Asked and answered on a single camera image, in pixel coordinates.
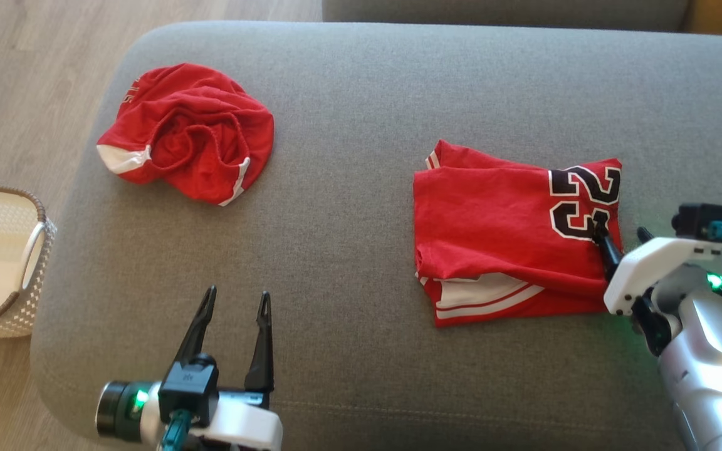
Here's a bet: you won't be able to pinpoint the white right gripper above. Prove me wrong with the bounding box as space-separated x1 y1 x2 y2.
591 219 722 358

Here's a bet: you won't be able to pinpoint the red shorts with white trim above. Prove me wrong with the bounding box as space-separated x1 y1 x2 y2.
95 62 276 208

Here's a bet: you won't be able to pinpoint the small grey sofa cushion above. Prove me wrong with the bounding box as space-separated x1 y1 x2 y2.
322 0 694 33

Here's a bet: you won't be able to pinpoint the red basketball jersey number 23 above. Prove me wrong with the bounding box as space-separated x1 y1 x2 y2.
412 138 625 329

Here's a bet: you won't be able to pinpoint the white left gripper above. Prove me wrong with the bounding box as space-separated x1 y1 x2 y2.
96 284 284 451

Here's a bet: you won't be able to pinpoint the large grey sofa seat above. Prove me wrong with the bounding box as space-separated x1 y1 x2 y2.
29 20 722 451

